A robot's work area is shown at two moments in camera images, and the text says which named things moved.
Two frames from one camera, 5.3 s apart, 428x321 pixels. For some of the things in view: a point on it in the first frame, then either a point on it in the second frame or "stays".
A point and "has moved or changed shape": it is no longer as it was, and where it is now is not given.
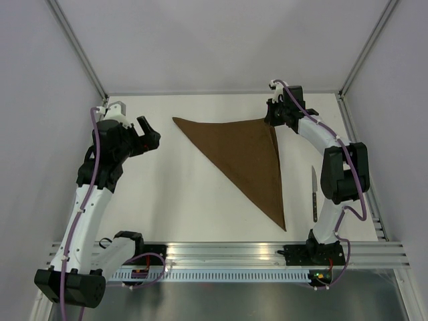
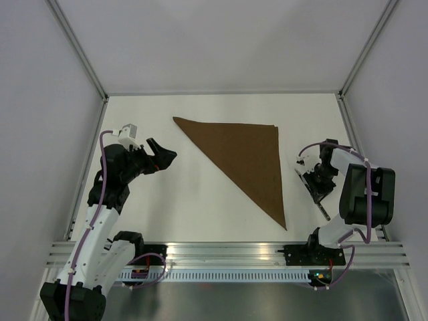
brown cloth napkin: x=248 y=150 stays
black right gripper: x=269 y=118 -> x=320 y=192
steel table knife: x=314 y=195 has moved or changed shape
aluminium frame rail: x=260 y=254 stays
